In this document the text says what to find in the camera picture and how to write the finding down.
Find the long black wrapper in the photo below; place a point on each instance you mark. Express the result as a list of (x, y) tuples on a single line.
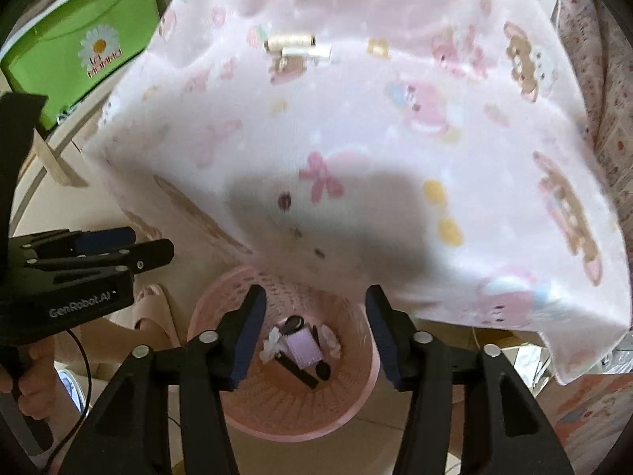
[(299, 373)]

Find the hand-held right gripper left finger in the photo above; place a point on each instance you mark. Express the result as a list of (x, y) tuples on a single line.
[(249, 341)]

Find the pink printed blanket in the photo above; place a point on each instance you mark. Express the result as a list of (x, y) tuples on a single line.
[(395, 183)]

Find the pink printed bedsheet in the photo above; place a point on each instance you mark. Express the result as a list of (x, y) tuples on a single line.
[(588, 425)]

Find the curved wooden board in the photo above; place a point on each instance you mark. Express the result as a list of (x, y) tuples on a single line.
[(57, 166)]

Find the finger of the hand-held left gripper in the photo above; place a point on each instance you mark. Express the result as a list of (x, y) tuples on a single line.
[(106, 238), (153, 255)]

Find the floral printed cloth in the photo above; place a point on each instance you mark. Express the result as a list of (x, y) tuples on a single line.
[(608, 123)]

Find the person's left hand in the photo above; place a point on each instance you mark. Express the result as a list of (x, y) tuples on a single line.
[(42, 386)]

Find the cardboard box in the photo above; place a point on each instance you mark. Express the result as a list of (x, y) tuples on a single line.
[(504, 342)]

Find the pink plastic basket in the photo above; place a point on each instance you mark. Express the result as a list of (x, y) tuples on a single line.
[(277, 405)]

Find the green storage box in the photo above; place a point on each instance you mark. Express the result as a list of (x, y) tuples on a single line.
[(44, 74)]

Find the beige thread spool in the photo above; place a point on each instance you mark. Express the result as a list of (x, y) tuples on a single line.
[(289, 42)]

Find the white tissue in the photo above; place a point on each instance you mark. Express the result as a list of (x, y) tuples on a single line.
[(331, 339), (272, 346)]

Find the black plastic spoon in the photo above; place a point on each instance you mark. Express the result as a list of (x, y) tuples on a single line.
[(324, 371)]

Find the person's foot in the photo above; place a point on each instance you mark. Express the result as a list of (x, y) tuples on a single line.
[(109, 339)]

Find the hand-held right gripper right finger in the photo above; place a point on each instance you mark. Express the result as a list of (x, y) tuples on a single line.
[(383, 346)]

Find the printed tissue packet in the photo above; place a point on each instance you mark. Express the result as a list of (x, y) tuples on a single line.
[(304, 349)]

